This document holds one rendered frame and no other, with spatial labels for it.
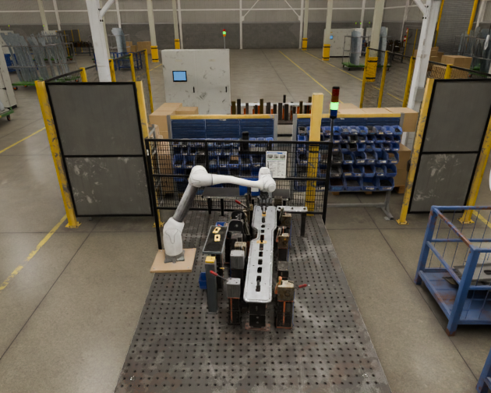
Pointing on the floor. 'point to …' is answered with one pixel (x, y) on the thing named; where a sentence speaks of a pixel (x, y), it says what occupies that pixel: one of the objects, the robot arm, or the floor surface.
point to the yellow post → (314, 140)
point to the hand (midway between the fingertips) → (263, 210)
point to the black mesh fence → (234, 172)
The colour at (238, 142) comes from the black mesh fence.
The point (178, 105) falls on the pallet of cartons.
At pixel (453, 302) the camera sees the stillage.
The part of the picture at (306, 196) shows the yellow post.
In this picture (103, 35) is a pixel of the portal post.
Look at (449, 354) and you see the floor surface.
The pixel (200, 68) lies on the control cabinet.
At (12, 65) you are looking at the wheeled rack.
